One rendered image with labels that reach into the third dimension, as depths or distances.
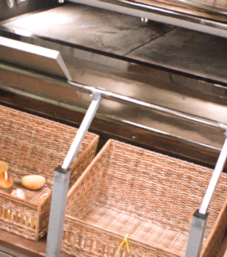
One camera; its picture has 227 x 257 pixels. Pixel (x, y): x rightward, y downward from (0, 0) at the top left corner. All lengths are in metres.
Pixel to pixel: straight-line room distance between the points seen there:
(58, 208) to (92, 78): 0.70
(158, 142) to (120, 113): 0.19
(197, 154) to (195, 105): 0.20
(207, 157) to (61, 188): 0.69
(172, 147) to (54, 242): 0.66
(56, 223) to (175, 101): 0.71
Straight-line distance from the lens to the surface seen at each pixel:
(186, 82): 2.60
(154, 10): 2.44
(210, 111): 2.63
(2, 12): 3.04
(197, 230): 2.11
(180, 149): 2.70
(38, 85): 2.58
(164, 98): 2.67
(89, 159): 2.77
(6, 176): 2.83
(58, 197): 2.26
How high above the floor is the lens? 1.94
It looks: 23 degrees down
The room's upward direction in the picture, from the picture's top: 8 degrees clockwise
